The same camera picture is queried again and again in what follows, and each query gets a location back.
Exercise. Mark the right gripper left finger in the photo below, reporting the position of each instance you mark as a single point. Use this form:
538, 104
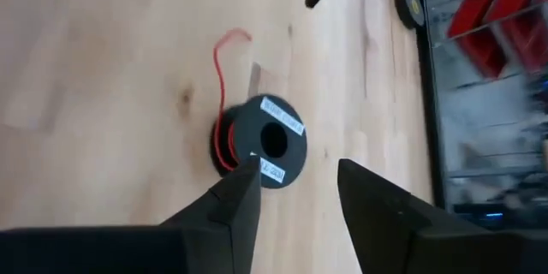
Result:
222, 222

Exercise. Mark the black tape roll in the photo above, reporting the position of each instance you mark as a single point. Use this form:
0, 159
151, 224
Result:
409, 6

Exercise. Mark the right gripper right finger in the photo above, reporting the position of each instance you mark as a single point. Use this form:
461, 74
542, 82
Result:
385, 222

